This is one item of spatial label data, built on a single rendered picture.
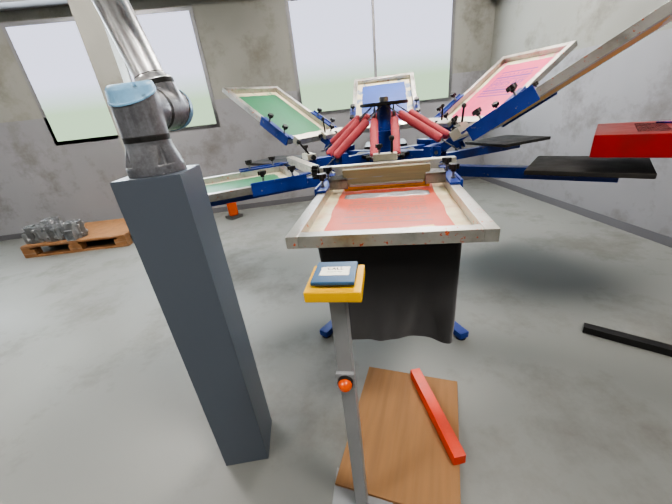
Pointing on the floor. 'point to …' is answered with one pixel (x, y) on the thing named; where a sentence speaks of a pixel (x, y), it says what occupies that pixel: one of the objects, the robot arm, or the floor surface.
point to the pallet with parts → (73, 235)
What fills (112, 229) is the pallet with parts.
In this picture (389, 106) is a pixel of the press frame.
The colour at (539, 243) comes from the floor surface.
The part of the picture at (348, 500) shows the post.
